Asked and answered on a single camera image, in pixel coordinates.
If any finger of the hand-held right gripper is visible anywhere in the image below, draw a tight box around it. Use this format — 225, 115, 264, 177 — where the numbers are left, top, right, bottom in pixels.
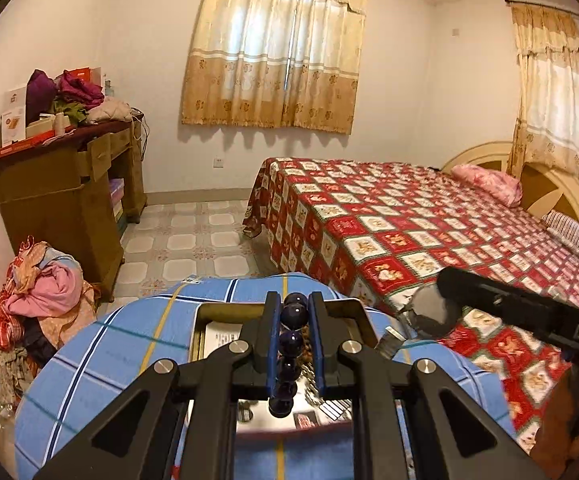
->
437, 266, 554, 335

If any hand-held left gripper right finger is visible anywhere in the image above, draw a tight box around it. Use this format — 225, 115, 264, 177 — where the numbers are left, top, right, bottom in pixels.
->
308, 291, 550, 480

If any printed paper sheet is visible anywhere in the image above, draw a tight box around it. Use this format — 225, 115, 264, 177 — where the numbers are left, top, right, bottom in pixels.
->
202, 322, 243, 359

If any blue checked tablecloth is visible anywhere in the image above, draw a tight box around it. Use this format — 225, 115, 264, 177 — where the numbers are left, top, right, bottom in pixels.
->
14, 272, 520, 480

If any cream wooden headboard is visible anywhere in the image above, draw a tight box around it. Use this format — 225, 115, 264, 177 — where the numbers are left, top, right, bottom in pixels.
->
442, 142, 579, 224

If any pile of clothes on floor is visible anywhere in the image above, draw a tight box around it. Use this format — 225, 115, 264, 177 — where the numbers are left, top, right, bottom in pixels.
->
0, 235, 101, 402

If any brown wooden desk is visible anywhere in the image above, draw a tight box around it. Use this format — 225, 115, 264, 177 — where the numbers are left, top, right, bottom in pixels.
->
0, 110, 148, 303

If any wide beige patterned curtain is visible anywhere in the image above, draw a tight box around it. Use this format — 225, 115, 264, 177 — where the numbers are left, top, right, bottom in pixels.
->
180, 0, 370, 135

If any dark blue bead bracelet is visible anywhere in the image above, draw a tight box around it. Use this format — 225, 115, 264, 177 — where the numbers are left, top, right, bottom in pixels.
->
268, 291, 307, 418

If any pink tin box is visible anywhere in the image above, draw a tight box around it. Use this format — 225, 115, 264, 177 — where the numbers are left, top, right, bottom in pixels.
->
188, 297, 387, 433

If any narrow beige patterned curtain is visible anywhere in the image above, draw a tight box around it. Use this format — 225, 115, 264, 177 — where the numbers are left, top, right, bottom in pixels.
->
507, 1, 579, 189

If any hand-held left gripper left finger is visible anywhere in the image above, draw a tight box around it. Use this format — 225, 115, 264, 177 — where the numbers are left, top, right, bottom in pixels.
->
34, 290, 283, 480

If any striped pillow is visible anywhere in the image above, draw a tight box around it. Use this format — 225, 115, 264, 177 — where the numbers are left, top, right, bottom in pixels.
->
542, 210, 579, 252

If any person's brown clothing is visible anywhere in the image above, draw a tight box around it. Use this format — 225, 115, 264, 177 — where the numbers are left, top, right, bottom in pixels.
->
534, 360, 579, 480

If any silver wristwatch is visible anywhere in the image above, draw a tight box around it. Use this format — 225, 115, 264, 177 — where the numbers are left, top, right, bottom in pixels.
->
377, 285, 463, 359

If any pink pillow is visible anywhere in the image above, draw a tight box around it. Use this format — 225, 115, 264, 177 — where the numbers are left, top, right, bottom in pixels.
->
450, 164, 523, 206

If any white carton box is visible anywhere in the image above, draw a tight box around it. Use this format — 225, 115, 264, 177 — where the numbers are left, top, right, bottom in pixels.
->
0, 87, 30, 149

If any bed with red quilt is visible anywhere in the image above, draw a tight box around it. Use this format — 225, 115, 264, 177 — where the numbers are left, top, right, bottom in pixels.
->
244, 156, 579, 451

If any pile of clothes on desk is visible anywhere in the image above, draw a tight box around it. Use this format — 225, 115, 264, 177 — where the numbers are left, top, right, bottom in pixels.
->
26, 69, 133, 127

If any flat red box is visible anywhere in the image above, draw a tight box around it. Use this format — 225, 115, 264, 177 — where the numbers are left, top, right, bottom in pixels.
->
0, 127, 71, 163

